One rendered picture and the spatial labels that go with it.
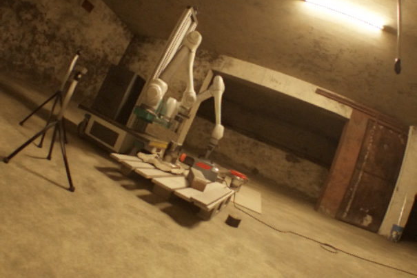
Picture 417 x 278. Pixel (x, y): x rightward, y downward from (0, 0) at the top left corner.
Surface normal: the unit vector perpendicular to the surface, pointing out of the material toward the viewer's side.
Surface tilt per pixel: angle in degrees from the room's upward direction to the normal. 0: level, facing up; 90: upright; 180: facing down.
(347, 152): 90
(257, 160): 90
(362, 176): 90
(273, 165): 90
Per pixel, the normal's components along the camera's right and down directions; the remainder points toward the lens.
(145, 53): -0.25, -0.21
